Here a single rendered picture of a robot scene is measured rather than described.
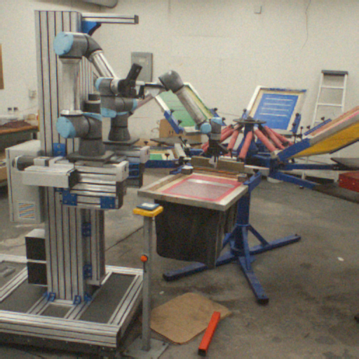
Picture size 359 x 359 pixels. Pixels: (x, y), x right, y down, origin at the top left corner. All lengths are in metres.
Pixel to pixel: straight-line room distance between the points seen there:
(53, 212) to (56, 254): 0.29
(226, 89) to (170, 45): 1.25
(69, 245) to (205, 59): 5.20
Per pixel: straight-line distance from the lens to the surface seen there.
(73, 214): 2.87
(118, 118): 2.96
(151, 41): 8.02
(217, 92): 7.52
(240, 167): 3.17
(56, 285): 3.12
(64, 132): 2.41
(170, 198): 2.70
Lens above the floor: 1.78
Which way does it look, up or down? 15 degrees down
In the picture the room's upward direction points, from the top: 3 degrees clockwise
